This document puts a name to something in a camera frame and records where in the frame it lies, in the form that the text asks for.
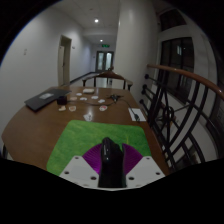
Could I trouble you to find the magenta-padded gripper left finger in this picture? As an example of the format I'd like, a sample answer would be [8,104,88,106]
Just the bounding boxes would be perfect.
[59,143,104,188]

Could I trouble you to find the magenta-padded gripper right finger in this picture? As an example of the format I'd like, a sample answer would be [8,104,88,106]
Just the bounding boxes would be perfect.
[122,143,166,188]

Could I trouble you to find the black computer mouse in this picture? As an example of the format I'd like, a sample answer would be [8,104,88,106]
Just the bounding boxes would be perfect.
[97,136,128,189]

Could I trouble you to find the green mouse pad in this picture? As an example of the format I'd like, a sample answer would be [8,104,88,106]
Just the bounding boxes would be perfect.
[46,119,153,177]

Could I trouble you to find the small white card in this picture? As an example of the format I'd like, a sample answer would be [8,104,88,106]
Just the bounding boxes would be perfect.
[83,112,94,122]

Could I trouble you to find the white paper sheet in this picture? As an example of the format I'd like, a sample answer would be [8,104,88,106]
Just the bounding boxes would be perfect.
[128,107,147,122]

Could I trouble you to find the small black box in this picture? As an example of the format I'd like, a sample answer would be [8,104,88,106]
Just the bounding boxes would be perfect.
[56,95,68,106]

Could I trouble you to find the black closed laptop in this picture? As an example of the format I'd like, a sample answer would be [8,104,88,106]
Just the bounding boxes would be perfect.
[24,88,72,112]

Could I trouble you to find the wooden armchair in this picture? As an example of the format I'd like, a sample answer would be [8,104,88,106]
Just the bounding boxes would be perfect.
[81,69,134,91]

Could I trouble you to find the black railing with wooden handrail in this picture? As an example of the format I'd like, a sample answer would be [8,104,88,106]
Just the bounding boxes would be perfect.
[139,63,224,173]

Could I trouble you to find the dark barred window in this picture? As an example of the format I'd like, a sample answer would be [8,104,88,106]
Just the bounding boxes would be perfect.
[159,36,195,104]

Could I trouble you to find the white side door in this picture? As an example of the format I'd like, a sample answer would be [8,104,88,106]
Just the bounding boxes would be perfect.
[57,34,73,87]

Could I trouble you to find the glass double door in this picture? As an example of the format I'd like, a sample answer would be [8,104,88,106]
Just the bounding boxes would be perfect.
[95,50,115,73]

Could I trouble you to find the dark transom window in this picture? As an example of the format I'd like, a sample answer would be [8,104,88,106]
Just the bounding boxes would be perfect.
[159,8,188,33]

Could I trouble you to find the black cable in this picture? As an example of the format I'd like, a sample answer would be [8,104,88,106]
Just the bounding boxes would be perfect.
[75,94,140,122]

